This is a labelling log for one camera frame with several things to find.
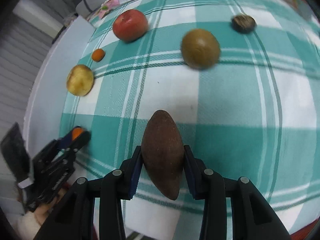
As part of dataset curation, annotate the small orange tangerine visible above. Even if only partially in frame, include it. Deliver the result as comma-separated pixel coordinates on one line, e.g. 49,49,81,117
91,48,105,62
72,126,84,141

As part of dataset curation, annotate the purple sweet potato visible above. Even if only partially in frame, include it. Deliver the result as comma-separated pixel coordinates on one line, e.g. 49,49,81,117
141,110,184,200

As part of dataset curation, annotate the red apple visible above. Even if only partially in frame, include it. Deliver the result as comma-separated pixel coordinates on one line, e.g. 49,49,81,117
112,9,149,42

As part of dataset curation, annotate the brown round pear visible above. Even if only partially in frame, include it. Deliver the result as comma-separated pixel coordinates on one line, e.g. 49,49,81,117
181,29,221,70

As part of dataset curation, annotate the white board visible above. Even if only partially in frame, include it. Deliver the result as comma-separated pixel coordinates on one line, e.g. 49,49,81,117
22,17,95,157

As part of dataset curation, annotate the grey curtain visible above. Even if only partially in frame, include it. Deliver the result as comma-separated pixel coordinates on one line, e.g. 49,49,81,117
0,14,53,137

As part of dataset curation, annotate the green plaid tablecloth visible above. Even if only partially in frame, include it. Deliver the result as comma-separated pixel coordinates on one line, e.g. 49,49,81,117
60,0,319,233

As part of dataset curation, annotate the dark dried fruit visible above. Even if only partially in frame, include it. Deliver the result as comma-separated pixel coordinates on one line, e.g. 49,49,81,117
231,14,257,34

